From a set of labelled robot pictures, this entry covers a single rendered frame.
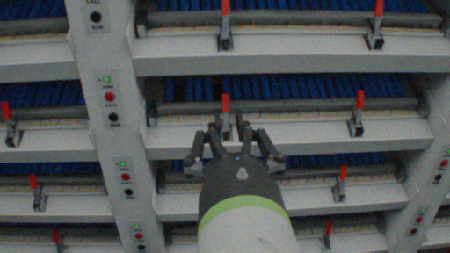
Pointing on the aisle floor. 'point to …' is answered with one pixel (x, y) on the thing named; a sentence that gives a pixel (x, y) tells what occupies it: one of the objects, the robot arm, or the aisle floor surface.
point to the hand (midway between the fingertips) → (228, 124)
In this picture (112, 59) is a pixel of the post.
